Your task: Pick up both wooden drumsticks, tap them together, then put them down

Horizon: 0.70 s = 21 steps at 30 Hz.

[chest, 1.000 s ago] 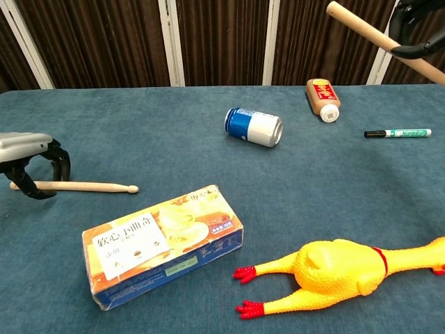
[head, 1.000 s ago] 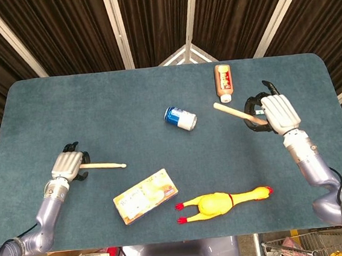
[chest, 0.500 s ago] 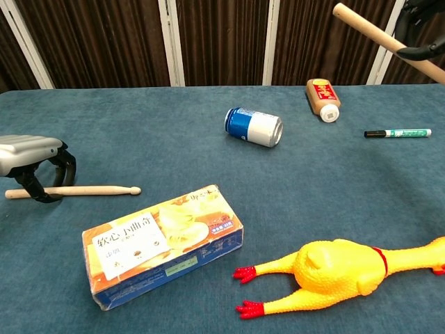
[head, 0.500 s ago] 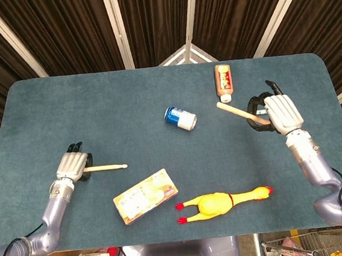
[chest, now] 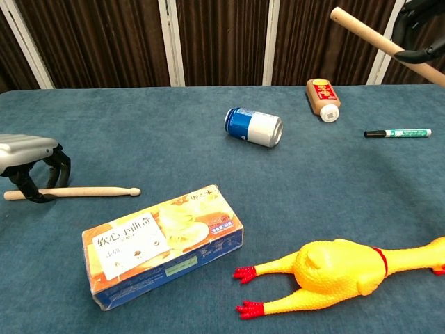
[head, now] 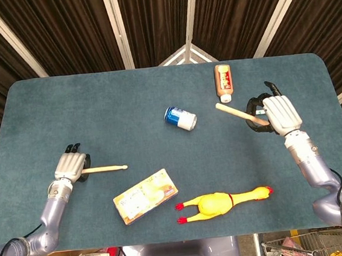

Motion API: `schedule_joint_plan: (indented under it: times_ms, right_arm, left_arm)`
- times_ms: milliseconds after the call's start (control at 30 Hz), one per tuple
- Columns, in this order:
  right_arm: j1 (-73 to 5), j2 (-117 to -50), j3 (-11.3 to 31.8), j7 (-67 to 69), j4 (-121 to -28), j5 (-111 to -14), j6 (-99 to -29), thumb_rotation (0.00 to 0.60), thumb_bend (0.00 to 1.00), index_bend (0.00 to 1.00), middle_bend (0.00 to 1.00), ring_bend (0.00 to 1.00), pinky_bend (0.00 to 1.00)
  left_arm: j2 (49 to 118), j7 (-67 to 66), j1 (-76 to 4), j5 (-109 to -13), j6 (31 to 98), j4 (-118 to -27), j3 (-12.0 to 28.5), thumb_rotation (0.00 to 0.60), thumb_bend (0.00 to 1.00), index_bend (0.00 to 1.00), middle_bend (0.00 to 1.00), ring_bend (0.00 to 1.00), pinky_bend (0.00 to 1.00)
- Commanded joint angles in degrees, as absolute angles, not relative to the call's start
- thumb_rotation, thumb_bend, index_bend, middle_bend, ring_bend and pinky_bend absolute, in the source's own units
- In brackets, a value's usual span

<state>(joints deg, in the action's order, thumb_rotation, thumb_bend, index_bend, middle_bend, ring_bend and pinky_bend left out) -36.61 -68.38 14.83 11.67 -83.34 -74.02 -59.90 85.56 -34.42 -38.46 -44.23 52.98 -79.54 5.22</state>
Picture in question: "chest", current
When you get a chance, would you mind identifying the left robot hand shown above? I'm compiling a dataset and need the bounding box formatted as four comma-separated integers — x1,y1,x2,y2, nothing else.
0,134,72,205

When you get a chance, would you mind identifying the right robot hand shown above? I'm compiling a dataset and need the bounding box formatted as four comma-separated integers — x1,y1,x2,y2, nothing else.
391,0,445,65

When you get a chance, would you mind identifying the wooden drumstick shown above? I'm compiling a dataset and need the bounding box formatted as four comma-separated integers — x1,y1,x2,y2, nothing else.
3,186,142,202
330,6,445,88

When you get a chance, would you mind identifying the blue felt table mat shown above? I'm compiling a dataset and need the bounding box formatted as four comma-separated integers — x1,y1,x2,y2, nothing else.
0,82,445,334

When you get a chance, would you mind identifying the green and white marker pen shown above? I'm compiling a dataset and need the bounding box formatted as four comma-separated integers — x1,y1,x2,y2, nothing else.
364,128,433,139

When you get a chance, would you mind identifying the brown bottle with red label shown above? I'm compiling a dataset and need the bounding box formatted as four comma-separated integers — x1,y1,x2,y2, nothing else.
305,78,342,124

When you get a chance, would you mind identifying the orange cookie box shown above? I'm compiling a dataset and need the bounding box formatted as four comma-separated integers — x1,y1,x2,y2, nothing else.
81,184,245,312

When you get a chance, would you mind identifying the dark brown curtain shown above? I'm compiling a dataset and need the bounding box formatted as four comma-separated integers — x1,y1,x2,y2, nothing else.
0,0,445,94

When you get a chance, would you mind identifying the blue and white drink can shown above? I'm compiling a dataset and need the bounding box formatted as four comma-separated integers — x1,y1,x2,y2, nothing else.
224,106,284,149

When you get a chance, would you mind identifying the yellow rubber chicken toy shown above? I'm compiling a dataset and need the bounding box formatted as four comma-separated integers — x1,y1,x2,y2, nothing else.
232,235,445,321

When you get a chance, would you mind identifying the white partition frame post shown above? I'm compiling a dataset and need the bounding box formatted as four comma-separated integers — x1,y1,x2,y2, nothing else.
261,0,281,86
366,0,417,86
0,5,56,90
157,0,186,87

